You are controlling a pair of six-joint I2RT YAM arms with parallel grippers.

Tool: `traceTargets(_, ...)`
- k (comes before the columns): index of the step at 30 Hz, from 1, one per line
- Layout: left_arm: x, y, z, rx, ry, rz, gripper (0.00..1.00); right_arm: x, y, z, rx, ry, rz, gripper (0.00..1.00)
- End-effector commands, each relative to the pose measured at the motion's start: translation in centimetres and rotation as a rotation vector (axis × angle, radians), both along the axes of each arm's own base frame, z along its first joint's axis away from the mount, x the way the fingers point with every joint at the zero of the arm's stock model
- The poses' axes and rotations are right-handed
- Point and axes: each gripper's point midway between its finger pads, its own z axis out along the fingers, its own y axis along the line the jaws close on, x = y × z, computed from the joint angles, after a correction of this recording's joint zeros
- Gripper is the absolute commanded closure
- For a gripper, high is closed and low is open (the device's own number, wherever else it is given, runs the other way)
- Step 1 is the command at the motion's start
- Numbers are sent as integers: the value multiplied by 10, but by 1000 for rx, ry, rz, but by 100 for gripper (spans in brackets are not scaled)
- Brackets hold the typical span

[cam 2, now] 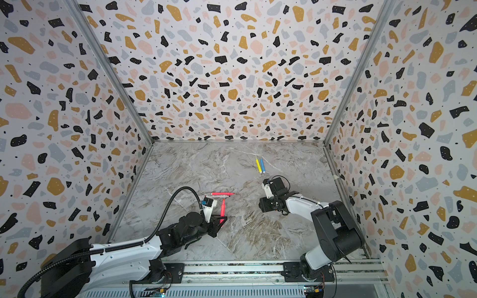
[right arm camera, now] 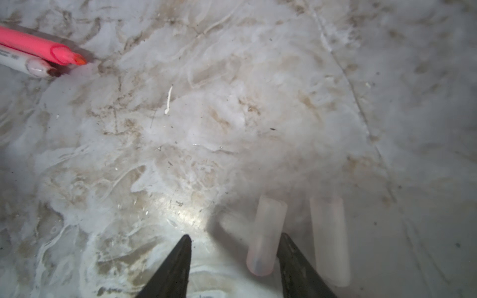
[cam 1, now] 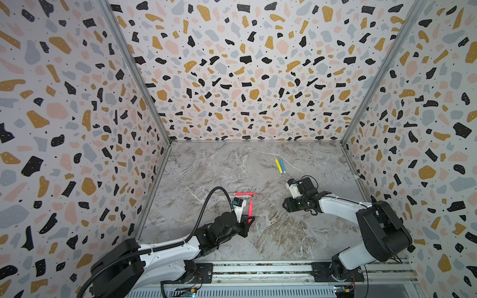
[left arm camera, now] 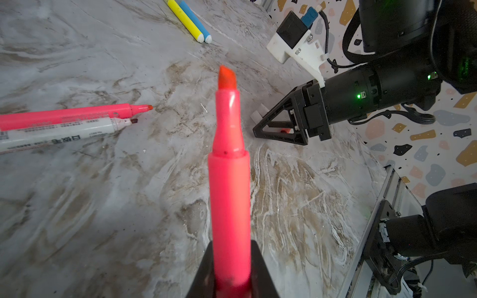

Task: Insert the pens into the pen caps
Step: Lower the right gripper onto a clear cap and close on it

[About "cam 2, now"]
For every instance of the blue highlighter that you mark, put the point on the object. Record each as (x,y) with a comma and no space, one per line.
(262,165)

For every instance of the yellow highlighter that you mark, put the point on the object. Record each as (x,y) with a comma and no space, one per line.
(258,166)

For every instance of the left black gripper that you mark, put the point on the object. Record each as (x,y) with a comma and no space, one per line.
(213,225)

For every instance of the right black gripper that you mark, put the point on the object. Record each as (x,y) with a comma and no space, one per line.
(266,203)

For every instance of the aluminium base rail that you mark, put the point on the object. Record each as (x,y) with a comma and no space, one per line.
(256,279)

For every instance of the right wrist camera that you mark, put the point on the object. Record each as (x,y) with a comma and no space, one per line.
(274,187)

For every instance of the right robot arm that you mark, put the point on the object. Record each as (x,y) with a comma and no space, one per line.
(336,229)

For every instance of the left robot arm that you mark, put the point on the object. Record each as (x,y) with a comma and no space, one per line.
(82,266)

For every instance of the pink highlighter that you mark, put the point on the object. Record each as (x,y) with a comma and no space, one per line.
(222,194)
(223,210)

